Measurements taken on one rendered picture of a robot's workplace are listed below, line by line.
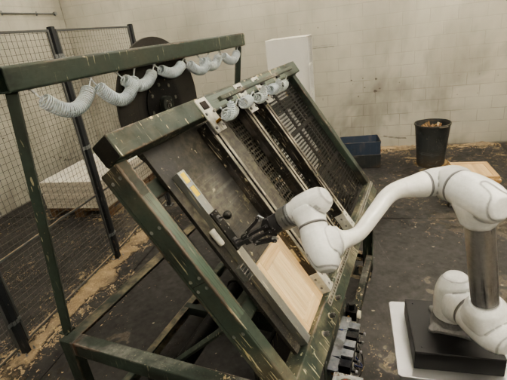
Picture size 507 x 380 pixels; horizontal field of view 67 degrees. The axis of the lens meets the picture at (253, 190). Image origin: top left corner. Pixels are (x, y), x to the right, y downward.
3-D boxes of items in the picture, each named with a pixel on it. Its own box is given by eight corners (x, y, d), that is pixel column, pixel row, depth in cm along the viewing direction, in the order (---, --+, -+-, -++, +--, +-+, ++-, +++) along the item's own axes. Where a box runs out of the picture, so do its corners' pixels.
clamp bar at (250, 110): (336, 254, 238) (370, 239, 225) (220, 96, 226) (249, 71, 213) (339, 246, 246) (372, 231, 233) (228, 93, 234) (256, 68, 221)
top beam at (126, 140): (107, 170, 142) (121, 157, 136) (90, 148, 141) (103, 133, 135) (290, 78, 325) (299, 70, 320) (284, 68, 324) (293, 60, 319)
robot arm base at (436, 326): (469, 308, 188) (471, 299, 186) (473, 341, 170) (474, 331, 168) (428, 301, 196) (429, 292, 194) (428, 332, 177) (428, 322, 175)
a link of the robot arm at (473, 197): (487, 317, 170) (530, 353, 150) (454, 331, 169) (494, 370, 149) (475, 161, 139) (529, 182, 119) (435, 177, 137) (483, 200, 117)
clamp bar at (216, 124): (319, 297, 202) (357, 283, 189) (180, 112, 190) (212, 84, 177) (324, 286, 211) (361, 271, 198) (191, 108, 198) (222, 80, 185)
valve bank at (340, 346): (356, 409, 176) (355, 369, 167) (325, 399, 182) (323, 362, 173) (370, 332, 218) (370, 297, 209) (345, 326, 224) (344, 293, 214)
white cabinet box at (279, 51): (315, 178, 593) (307, 35, 515) (278, 179, 608) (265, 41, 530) (318, 164, 648) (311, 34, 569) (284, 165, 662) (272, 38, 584)
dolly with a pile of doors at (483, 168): (498, 209, 441) (502, 176, 425) (447, 209, 454) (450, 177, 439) (482, 188, 495) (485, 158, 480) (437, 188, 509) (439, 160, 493)
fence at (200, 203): (300, 345, 174) (307, 344, 172) (171, 177, 164) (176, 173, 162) (303, 338, 178) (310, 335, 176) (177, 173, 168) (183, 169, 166)
